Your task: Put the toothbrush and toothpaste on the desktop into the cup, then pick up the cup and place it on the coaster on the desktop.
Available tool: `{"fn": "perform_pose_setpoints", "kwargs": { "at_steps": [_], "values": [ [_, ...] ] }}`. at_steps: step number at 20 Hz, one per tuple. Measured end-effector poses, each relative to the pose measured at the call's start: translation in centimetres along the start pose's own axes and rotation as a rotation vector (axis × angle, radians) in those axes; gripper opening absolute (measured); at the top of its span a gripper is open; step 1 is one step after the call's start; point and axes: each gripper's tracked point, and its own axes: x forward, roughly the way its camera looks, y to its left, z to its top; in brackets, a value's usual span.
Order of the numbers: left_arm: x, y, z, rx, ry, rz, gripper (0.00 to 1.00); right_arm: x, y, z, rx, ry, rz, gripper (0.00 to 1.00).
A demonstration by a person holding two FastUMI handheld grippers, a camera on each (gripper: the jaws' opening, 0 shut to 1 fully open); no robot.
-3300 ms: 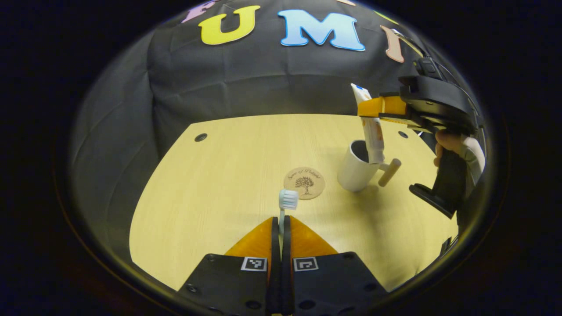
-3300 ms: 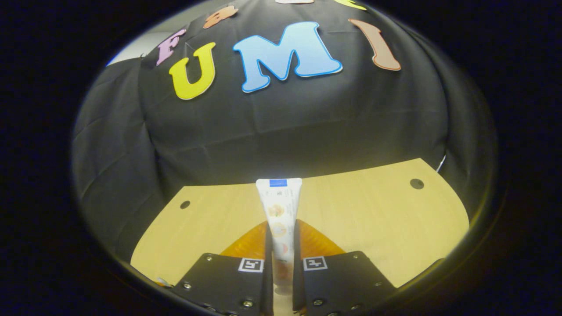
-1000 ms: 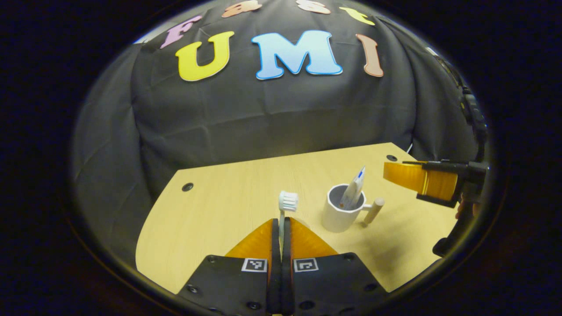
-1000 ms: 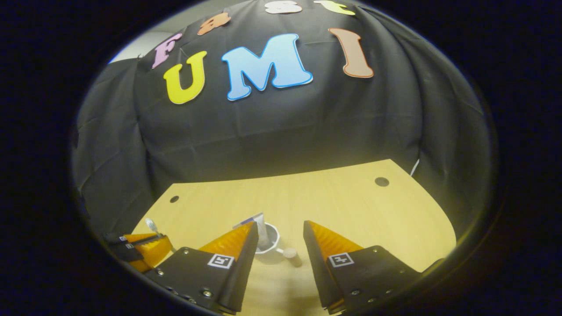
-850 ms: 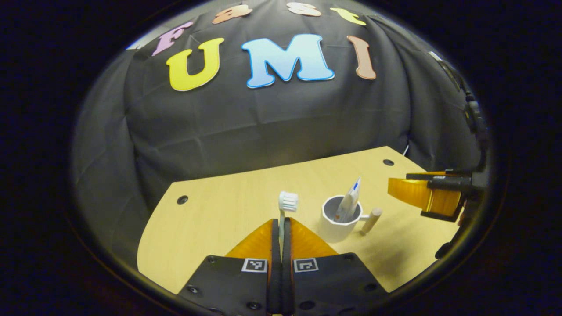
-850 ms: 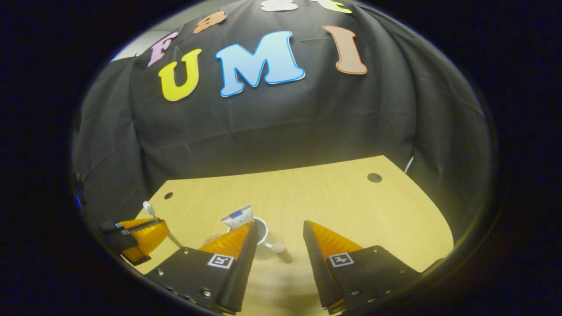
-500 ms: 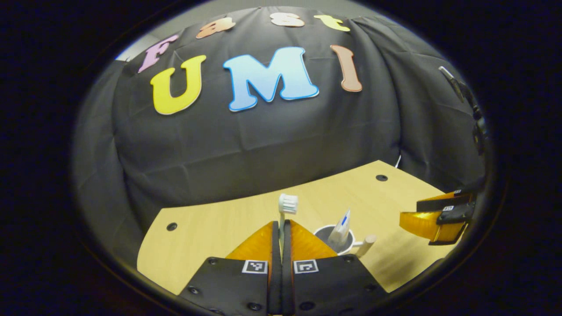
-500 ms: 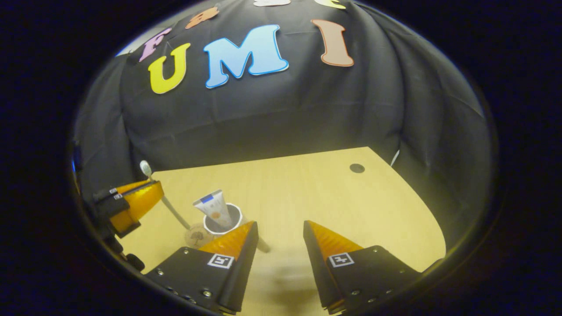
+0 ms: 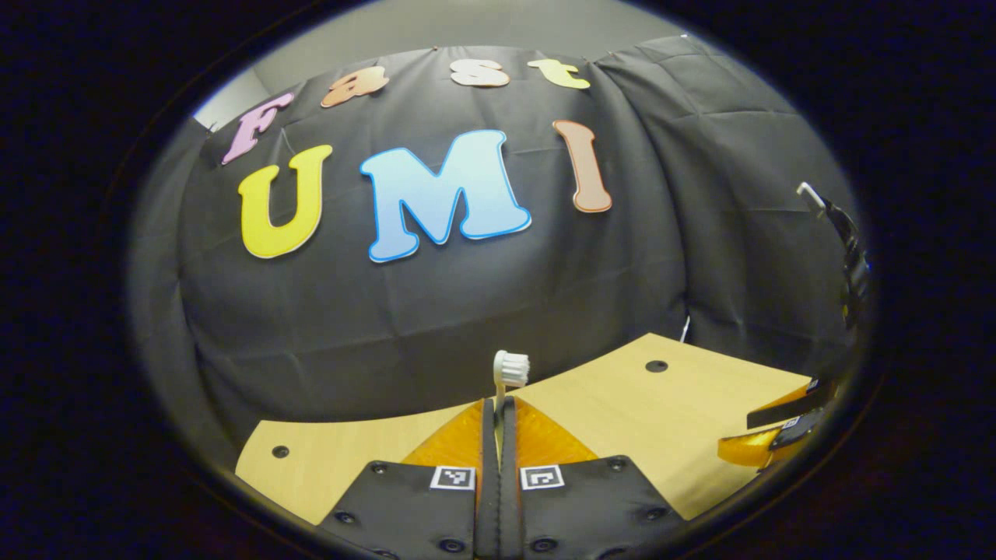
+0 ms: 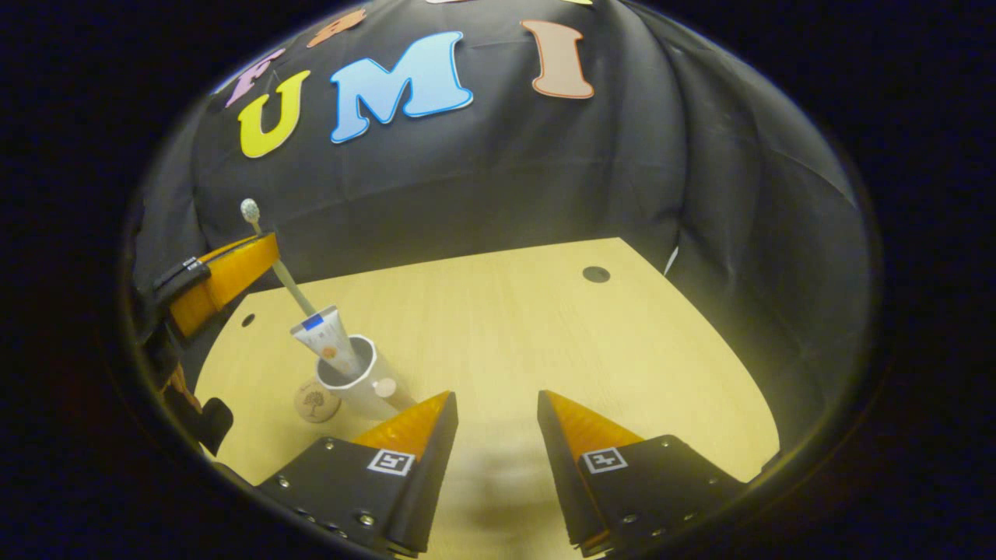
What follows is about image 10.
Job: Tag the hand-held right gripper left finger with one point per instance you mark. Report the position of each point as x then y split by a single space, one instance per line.
432 474

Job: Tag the white toothpaste tube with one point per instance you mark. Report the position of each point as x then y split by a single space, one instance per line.
327 338

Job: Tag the white cup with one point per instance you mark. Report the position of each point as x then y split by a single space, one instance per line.
366 397

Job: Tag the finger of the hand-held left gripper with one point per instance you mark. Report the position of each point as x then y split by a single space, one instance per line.
226 276

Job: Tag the pale green toothbrush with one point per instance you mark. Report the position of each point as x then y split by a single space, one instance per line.
249 209

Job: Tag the round cork coaster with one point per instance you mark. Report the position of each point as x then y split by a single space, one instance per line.
315 404

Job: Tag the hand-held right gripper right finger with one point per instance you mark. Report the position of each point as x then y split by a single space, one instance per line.
562 474

